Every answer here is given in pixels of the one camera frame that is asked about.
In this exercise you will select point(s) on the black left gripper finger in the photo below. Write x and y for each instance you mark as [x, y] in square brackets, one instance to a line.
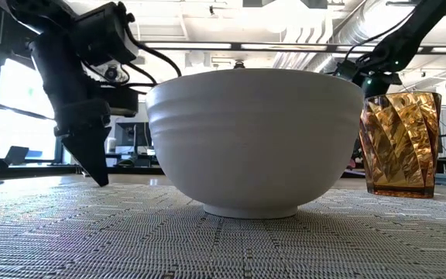
[95, 155]

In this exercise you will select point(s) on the amber faceted glass tumbler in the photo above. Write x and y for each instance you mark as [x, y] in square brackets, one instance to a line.
[401, 147]

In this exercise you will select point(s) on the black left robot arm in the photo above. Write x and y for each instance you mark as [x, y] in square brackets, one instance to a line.
[103, 33]

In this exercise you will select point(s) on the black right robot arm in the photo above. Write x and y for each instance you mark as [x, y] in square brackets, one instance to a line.
[409, 38]

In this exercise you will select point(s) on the black computer monitor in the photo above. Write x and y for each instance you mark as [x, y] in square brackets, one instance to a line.
[124, 133]

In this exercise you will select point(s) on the open laptop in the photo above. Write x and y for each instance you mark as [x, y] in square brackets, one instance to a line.
[18, 154]

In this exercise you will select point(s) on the grey woven placemat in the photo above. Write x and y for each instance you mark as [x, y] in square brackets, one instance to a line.
[91, 240]

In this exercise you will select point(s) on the white ceramic bowl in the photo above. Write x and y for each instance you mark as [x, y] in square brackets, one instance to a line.
[254, 147]

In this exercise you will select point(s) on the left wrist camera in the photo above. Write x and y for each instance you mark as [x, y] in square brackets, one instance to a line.
[120, 101]

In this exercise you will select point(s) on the black aluminium table frame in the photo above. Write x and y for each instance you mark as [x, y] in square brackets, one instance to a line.
[33, 171]

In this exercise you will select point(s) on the silver ceiling duct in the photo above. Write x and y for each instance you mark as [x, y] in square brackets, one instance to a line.
[347, 35]

